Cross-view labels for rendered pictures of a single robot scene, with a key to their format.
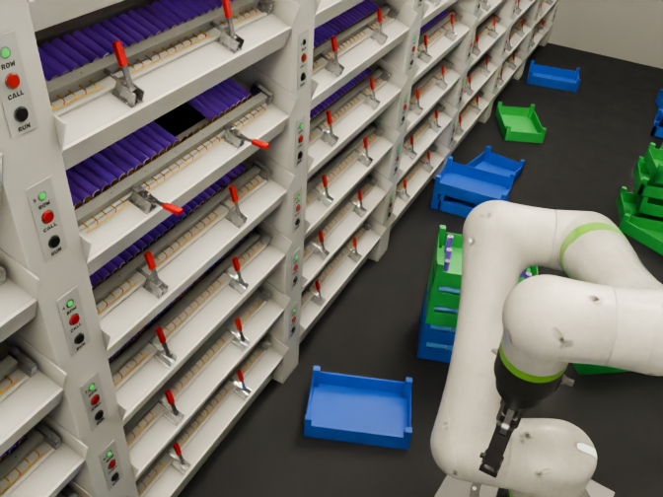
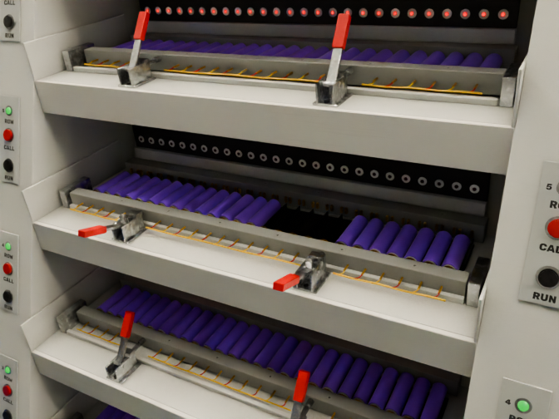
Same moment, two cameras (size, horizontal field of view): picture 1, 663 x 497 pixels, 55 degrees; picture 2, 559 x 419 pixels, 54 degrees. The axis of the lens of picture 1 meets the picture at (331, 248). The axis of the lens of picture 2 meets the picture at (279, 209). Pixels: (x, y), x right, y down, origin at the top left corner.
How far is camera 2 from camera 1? 1.25 m
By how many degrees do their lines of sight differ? 85
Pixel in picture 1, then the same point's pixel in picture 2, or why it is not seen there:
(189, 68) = (232, 92)
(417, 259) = not seen: outside the picture
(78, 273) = (22, 224)
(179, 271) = (158, 388)
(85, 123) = (80, 79)
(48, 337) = not seen: outside the picture
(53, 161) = (26, 86)
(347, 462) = not seen: outside the picture
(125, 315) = (81, 354)
